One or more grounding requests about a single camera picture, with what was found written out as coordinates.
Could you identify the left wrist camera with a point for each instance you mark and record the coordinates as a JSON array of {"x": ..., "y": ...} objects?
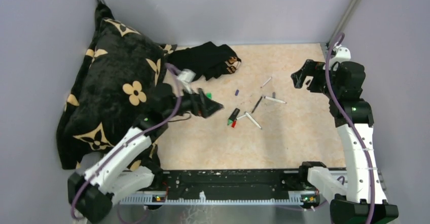
[{"x": 186, "y": 76}]

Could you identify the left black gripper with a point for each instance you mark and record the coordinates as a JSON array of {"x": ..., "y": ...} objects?
[{"x": 201, "y": 102}]

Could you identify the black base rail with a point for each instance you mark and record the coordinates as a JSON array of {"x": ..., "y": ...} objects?
[{"x": 227, "y": 187}]

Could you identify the black folded cloth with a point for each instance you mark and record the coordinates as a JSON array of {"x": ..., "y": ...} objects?
[{"x": 207, "y": 60}]

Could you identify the black floral plush pillow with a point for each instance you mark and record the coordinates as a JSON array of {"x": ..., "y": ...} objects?
[{"x": 120, "y": 68}]

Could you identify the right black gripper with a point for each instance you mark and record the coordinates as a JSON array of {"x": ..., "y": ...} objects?
[{"x": 312, "y": 68}]

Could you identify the black thin pen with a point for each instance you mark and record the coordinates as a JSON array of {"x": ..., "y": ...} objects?
[{"x": 257, "y": 104}]

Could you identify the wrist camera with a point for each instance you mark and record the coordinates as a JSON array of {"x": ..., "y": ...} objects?
[
  {"x": 186, "y": 76},
  {"x": 342, "y": 54}
]

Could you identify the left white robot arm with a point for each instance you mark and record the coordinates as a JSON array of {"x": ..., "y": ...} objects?
[{"x": 93, "y": 193}]

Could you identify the black green highlighter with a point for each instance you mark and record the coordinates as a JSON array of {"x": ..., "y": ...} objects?
[{"x": 233, "y": 116}]

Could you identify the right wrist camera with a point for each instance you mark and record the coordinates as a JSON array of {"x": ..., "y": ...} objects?
[{"x": 342, "y": 54}]

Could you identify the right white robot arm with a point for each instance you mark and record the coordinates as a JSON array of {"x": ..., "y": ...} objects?
[{"x": 362, "y": 199}]

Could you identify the white pen with clip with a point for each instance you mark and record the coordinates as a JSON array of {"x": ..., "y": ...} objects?
[{"x": 274, "y": 99}]

